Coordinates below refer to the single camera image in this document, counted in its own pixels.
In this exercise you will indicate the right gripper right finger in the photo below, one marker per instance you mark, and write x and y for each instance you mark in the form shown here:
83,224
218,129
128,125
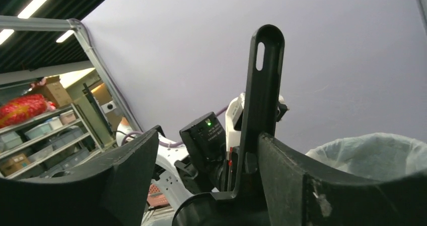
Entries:
302,191

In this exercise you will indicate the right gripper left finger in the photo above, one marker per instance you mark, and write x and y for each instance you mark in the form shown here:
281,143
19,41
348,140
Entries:
110,189

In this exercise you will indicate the black litter scoop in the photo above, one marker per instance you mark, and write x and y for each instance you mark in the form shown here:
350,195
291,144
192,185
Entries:
228,191

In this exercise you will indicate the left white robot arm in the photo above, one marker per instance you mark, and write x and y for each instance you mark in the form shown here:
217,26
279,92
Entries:
173,161

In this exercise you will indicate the cardboard box on shelf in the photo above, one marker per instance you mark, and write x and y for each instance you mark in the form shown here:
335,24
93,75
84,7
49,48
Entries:
52,90

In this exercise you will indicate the metal storage shelf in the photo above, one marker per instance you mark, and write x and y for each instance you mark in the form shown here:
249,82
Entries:
48,143

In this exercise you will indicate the translucent white bin liner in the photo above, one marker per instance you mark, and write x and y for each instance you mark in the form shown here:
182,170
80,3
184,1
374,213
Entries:
378,156

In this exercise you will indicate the red bag on shelf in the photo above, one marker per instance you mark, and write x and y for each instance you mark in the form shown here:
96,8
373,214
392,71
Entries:
21,109

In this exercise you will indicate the aluminium frame rail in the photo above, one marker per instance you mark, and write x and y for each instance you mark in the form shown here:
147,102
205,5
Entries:
83,36

